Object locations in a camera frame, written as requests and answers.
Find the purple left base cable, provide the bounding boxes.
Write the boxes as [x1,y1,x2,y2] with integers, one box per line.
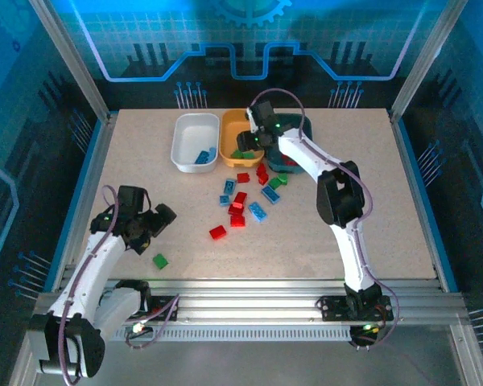
[124,293,181,350]

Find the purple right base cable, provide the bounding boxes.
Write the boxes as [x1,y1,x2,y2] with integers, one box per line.
[348,299,402,351]

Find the yellow plastic bin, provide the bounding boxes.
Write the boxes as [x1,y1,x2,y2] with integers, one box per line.
[218,108,266,167]

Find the aluminium frame post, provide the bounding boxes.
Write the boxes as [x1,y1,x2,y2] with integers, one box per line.
[27,0,112,121]
[388,0,470,121]

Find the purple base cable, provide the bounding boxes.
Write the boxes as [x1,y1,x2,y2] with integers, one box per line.
[124,293,181,350]
[348,299,402,351]

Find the aluminium table side rail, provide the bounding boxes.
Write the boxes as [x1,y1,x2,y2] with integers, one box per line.
[388,110,458,293]
[50,114,118,293]

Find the aluminium frame cross rail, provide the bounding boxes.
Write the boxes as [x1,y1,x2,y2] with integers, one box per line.
[31,279,468,326]

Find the slotted grey cable duct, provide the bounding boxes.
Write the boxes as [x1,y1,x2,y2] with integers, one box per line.
[112,326,357,342]

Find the white plastic bin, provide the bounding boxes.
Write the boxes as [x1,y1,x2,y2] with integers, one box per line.
[170,112,221,174]

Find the dark teal plastic bin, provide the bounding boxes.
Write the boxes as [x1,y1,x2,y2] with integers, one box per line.
[264,112,314,175]

